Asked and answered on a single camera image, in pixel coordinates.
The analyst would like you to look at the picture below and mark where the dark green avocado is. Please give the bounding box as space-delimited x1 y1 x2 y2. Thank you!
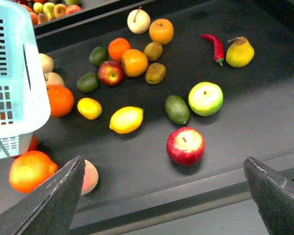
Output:
165 95 190 125

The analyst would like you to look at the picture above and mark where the green lime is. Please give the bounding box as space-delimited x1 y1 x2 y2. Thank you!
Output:
89 47 108 67
76 72 99 94

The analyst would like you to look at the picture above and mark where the bumpy orange front left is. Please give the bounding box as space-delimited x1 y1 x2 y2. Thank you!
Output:
9 150 59 193

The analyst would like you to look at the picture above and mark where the red apple front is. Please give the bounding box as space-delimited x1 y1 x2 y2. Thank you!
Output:
166 127 205 166

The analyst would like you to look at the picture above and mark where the white round pear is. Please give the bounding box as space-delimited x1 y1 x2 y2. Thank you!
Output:
127 7 151 34

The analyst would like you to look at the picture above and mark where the light blue carried basket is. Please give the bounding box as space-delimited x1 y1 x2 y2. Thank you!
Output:
0 0 50 159

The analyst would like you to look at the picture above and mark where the small yellow citrus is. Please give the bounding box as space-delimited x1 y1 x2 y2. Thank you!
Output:
77 97 102 120

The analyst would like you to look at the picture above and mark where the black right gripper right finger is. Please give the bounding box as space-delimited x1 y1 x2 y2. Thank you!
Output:
244 157 294 235

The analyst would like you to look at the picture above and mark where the red yellow small apple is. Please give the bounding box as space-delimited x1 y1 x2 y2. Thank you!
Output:
98 60 125 87

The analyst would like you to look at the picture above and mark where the brown kiwi upper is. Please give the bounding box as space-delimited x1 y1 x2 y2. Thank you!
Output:
143 42 163 62

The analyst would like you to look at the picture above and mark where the yellow orange persimmon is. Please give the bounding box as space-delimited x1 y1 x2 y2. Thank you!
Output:
149 18 174 46

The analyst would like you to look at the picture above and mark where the brown kiwi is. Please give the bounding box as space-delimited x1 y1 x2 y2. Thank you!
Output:
143 42 163 62
145 63 166 85

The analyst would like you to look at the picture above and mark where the green lime upper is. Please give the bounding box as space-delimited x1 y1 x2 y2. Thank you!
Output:
89 47 108 67

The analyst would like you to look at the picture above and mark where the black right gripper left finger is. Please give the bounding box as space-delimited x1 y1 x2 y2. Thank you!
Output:
0 156 85 235

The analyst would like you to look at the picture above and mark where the large orange by basket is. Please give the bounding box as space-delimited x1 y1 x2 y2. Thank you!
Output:
46 84 74 118

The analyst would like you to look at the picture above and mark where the yellow pear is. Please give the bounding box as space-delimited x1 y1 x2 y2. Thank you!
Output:
225 36 255 68

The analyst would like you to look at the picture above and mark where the red chili pepper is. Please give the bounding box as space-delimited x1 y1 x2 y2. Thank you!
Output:
201 34 224 66

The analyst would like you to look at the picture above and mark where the orange tangerine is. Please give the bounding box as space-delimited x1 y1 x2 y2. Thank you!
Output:
108 38 131 62

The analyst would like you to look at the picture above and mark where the green yellow apple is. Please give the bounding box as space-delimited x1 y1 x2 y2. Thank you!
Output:
188 82 223 117

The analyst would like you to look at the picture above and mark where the pink peach front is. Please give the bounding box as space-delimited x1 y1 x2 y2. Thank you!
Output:
81 160 99 195

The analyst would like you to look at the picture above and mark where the orange persimmon centre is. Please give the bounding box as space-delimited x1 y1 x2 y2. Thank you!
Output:
122 49 148 77

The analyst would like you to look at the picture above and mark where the green lime lower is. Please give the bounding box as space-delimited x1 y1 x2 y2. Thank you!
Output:
76 72 99 94

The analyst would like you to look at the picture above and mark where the yellow lemon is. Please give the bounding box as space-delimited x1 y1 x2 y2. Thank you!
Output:
109 106 144 135

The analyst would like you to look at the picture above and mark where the brown kiwi lower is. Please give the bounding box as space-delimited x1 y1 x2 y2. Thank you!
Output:
145 63 166 85

